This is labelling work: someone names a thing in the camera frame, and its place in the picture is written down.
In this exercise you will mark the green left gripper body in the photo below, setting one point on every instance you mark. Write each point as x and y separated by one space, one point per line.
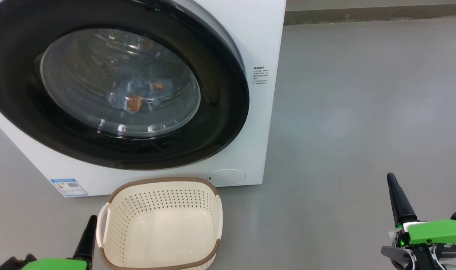
55 264

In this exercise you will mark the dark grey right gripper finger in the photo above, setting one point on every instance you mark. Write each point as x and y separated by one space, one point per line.
402 206

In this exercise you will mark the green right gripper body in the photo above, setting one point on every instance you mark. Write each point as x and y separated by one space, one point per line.
437 232

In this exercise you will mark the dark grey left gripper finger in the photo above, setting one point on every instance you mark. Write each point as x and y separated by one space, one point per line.
85 243

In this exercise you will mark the blue printed elastic-waist pants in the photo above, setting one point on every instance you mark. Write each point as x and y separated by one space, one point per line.
132 104

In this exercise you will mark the washing machine glass door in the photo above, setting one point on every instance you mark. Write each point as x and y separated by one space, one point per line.
220 93

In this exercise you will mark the white front-load washing machine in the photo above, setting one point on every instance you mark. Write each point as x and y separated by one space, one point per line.
257 37

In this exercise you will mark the blue energy label sticker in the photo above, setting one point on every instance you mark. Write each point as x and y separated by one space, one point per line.
69 187

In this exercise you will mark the cream perforated laundry basket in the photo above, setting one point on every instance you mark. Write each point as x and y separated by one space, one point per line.
160 232

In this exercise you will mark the round white filter cover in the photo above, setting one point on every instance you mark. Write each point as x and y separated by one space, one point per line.
228 177

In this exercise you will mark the small printed text sticker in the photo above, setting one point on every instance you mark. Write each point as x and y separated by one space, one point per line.
260 76

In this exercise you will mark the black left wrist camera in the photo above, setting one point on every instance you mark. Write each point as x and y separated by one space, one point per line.
14 262

